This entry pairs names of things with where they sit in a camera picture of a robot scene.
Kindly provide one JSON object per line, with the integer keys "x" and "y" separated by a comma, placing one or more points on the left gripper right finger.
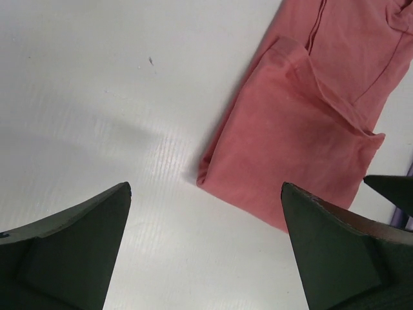
{"x": 346, "y": 261}

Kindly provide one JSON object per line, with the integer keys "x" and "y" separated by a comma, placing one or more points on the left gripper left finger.
{"x": 66, "y": 260}

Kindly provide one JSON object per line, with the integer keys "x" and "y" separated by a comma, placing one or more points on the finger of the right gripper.
{"x": 396, "y": 189}

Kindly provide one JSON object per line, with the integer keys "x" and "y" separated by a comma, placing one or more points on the pink red t shirt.
{"x": 306, "y": 109}

